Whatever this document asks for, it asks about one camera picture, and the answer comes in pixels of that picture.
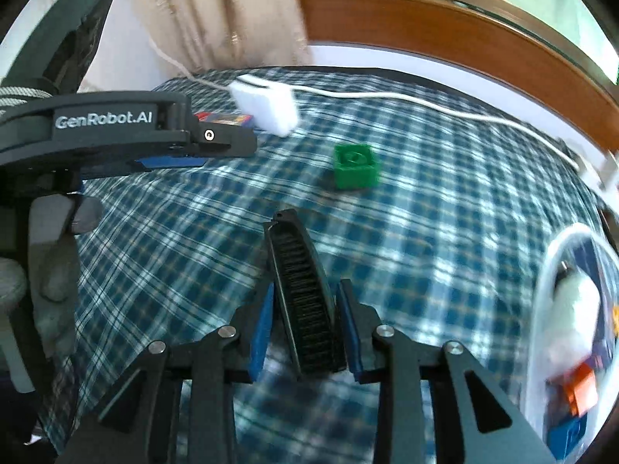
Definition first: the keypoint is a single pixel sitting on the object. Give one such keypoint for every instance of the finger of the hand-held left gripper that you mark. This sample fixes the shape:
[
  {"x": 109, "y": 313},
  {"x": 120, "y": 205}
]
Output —
[{"x": 222, "y": 142}]

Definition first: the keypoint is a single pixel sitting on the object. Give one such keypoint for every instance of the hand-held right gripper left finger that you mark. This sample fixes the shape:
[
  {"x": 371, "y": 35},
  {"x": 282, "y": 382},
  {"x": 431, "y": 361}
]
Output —
[{"x": 261, "y": 338}]

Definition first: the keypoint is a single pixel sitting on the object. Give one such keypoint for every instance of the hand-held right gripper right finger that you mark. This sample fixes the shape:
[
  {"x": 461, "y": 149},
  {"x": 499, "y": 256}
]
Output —
[{"x": 349, "y": 343}]

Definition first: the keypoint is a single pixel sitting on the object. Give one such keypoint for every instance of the black comb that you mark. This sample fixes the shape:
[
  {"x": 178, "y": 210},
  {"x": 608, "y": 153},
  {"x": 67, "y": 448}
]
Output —
[{"x": 302, "y": 290}]

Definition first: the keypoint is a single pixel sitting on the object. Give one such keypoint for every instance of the clear plastic bowl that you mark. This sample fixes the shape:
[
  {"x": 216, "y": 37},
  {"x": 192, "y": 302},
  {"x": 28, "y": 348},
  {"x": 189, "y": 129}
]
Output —
[{"x": 539, "y": 299}]

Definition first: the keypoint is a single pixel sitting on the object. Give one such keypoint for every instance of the orange toy block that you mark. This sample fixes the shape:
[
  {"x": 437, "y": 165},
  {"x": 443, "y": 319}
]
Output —
[{"x": 582, "y": 389}]

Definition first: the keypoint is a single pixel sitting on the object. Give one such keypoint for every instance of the blue toy block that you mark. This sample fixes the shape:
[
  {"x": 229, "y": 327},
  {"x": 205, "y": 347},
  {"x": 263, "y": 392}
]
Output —
[{"x": 568, "y": 437}]

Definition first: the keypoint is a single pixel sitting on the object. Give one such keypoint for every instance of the yellow toy block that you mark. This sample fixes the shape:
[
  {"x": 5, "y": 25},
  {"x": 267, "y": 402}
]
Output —
[{"x": 615, "y": 319}]

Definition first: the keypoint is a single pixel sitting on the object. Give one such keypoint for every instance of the plaid desktop cloth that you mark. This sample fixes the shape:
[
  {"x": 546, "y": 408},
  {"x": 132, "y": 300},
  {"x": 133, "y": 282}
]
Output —
[{"x": 435, "y": 232}]

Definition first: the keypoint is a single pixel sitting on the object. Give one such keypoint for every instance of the person's left hand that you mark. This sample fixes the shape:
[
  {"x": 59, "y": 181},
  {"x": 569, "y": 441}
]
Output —
[{"x": 53, "y": 261}]

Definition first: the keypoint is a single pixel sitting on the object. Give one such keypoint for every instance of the red and blue flat box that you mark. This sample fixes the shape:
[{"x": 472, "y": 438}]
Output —
[{"x": 227, "y": 118}]

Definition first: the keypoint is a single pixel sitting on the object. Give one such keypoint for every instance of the white sponge block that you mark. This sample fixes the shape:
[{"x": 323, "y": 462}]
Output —
[{"x": 266, "y": 104}]

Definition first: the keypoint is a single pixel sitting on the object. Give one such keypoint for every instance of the beige curtain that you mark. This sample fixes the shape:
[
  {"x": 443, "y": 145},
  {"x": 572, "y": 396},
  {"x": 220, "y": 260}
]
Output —
[{"x": 217, "y": 9}]

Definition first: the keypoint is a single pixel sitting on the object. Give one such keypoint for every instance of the green toy block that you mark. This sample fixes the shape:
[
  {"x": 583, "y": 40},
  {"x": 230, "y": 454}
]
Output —
[{"x": 355, "y": 169}]

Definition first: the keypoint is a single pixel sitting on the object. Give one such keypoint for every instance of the white item in bowl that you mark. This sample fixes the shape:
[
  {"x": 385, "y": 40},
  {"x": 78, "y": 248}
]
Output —
[{"x": 575, "y": 319}]

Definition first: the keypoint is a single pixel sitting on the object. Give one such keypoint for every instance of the white power strip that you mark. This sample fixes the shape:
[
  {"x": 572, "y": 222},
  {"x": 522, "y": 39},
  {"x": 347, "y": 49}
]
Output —
[{"x": 597, "y": 174}]

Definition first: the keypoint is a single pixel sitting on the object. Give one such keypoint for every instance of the wooden window frame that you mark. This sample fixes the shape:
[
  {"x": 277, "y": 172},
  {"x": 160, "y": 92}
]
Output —
[{"x": 435, "y": 29}]

